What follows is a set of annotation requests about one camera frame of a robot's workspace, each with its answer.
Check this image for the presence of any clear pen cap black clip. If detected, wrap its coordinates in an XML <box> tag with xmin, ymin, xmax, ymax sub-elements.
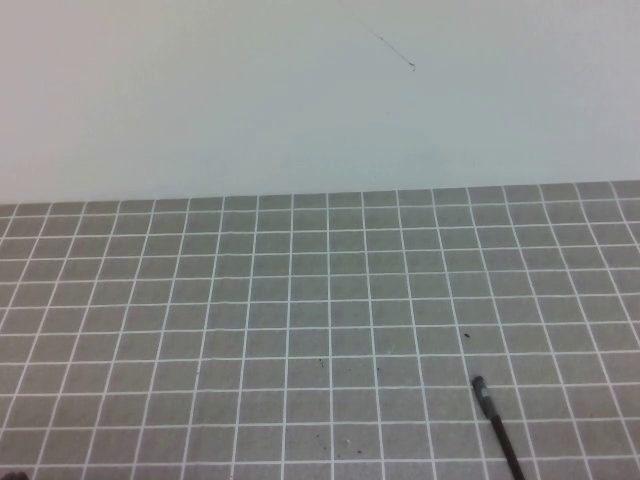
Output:
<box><xmin>471</xmin><ymin>375</ymin><xmax>502</xmax><ymax>419</ymax></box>

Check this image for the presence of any black pen silver tip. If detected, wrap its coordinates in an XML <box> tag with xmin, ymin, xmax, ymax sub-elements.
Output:
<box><xmin>489</xmin><ymin>413</ymin><xmax>527</xmax><ymax>480</ymax></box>

